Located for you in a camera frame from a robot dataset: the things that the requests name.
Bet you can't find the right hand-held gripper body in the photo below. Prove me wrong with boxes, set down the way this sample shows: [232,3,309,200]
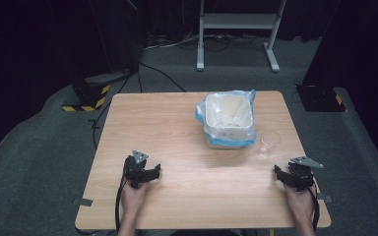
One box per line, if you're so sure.
[284,155,325,193]

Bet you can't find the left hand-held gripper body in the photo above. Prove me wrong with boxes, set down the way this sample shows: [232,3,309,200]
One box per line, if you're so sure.
[123,149,155,190]

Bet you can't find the person's right hand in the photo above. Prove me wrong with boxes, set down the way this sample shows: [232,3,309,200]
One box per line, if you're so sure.
[283,182,318,218]

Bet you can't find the person's left hand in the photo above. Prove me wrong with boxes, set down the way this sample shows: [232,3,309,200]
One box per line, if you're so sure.
[120,179,151,214]

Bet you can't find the clear plastic cup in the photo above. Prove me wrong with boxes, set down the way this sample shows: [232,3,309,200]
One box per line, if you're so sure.
[256,129,283,158]

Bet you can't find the grey tape piece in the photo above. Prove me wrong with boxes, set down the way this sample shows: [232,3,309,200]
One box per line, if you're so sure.
[317,194,335,204]
[72,198,94,207]

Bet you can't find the clear blue plastic bin bag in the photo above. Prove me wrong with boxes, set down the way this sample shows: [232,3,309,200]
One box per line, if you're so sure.
[194,88,257,149]

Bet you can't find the black stand base hazard stripes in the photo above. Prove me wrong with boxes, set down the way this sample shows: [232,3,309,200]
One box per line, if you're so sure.
[61,72,130,113]
[295,84,347,113]

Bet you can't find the white square trash bin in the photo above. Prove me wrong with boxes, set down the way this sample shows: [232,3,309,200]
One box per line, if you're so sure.
[204,92,255,150]

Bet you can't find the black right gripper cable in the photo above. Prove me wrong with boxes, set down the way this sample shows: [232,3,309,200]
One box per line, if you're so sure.
[307,186,321,232]

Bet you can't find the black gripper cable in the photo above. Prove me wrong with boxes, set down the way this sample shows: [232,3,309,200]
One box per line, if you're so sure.
[114,176,129,233]
[307,186,321,232]

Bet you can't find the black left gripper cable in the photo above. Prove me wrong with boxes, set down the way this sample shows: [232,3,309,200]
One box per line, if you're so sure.
[114,176,129,233]

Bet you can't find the black floor cable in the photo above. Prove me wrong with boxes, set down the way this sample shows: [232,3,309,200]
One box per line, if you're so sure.
[139,61,187,93]
[88,70,133,150]

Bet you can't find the white floor cable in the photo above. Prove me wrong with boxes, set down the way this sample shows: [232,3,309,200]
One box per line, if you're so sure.
[143,33,201,51]

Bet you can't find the grey metal stand frame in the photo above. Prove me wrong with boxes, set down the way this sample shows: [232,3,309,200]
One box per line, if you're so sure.
[195,0,288,74]

